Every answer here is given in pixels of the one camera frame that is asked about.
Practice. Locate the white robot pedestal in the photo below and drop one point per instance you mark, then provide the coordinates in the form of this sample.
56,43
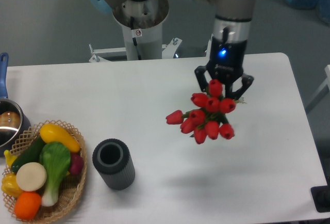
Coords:
141,24

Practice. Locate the dark grey ribbed vase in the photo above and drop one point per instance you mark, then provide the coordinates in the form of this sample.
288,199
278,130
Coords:
113,161

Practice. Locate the woven wicker basket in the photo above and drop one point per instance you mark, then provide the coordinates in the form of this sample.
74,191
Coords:
70,189

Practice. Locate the dark green cucumber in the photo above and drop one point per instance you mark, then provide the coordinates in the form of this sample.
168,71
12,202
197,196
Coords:
30,154

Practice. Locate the yellow banana tip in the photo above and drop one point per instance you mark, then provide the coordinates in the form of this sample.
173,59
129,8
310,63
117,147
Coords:
9,158

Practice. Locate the purple red radish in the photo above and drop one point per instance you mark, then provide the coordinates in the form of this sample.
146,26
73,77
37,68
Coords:
76,165

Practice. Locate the red tulip bouquet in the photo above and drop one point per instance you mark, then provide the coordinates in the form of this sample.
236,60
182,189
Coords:
209,119

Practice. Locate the orange fruit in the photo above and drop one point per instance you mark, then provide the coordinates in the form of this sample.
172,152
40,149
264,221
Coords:
27,205

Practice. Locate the cream round bun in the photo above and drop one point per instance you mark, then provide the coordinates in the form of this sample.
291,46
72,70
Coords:
31,177

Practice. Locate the black device at table edge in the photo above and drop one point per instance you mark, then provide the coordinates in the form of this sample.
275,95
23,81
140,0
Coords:
320,195

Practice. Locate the green bok choy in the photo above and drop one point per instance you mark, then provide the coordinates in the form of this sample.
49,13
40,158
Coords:
56,159

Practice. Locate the blue handled saucepan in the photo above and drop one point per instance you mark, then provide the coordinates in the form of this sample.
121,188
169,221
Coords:
13,121

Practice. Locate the white furniture frame right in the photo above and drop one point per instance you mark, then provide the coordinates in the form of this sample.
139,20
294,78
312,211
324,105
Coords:
319,93

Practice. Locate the yellow squash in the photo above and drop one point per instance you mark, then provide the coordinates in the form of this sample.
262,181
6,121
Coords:
53,133

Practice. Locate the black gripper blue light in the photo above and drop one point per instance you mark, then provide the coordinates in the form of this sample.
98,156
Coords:
225,64

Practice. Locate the metal base frame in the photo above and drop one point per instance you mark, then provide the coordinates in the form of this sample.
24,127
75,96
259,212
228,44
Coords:
177,48

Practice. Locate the yellow bell pepper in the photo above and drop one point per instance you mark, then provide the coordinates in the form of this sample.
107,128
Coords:
10,186

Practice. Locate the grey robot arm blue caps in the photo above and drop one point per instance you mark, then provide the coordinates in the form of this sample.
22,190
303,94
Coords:
232,20

